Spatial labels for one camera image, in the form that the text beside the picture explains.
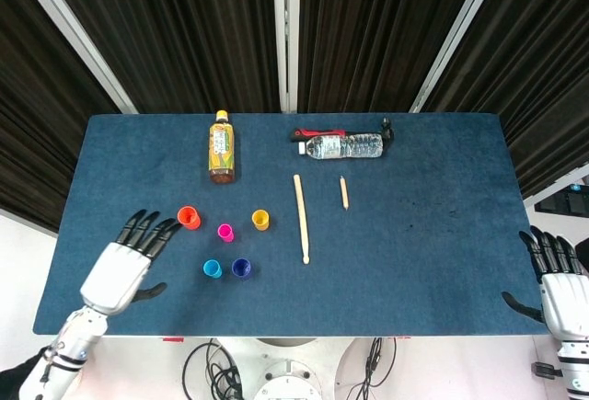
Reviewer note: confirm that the orange plastic cup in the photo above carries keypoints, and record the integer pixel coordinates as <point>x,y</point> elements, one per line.
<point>188,218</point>

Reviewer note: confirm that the clear plastic water bottle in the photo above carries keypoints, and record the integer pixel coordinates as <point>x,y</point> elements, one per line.
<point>345,146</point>

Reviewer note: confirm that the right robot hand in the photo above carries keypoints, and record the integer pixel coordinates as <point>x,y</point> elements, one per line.
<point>566,299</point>

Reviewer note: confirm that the wooden pencil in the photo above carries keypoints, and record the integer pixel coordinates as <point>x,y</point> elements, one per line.
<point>344,193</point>

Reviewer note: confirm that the yellow plastic cup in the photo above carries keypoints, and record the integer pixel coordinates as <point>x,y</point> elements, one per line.
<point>260,220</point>

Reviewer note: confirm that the black fabric cover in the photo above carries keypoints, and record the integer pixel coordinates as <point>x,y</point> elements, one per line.
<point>14,377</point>

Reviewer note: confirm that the dark blue plastic cup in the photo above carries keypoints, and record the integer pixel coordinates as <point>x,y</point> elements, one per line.
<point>241,267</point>

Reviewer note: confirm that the red and black hand tool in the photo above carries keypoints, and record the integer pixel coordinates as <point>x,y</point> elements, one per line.
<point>317,133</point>

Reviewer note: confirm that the tea bottle with yellow label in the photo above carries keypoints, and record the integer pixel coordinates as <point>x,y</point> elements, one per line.
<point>222,152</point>

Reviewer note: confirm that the wooden drumstick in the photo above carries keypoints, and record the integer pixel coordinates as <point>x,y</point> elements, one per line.
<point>301,216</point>

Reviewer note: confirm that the grey frame post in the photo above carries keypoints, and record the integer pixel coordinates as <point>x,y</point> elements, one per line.
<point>455,32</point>
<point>285,27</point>
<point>69,27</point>

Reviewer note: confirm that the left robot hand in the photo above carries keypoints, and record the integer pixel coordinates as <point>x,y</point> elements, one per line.
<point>115,276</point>

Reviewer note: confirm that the light blue plastic cup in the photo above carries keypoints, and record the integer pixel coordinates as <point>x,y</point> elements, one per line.
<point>212,269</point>

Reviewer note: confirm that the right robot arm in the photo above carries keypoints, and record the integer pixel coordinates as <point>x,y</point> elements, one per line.
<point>573,363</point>

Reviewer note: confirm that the red tape strip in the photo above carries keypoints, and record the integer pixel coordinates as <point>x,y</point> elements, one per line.
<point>172,339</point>

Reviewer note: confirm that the pink plastic cup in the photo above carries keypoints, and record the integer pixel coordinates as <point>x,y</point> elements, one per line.
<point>226,233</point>

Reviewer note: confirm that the blue felt table mat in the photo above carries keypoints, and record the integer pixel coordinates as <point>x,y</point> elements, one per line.
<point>391,257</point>

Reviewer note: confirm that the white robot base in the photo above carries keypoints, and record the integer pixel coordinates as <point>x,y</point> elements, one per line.
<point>285,372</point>

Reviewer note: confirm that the black pleated curtain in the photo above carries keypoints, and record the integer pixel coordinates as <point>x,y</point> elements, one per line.
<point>543,73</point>
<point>37,96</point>
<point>368,27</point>
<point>184,27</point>

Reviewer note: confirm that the black monitor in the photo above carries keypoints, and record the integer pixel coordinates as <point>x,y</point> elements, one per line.
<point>570,200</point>

